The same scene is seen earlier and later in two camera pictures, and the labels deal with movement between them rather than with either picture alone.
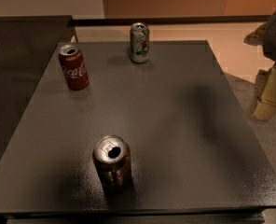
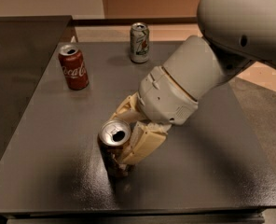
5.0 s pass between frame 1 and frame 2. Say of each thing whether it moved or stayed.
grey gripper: moved
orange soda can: moved
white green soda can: stayed
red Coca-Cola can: stayed
